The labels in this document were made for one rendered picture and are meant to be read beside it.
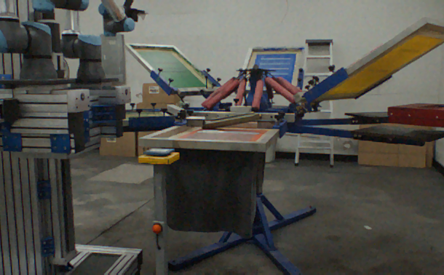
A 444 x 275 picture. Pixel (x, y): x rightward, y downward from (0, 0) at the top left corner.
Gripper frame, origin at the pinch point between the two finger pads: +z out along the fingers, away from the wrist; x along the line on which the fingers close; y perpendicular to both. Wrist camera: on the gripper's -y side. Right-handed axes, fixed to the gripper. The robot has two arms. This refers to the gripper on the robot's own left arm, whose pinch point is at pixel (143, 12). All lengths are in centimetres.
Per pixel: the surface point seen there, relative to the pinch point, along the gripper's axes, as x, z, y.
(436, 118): 178, 27, 38
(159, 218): 96, -83, 87
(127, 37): -317, 298, 24
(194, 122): 59, -14, 60
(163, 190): 96, -82, 75
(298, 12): -67, 387, -41
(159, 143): 80, -68, 61
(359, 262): 147, 74, 149
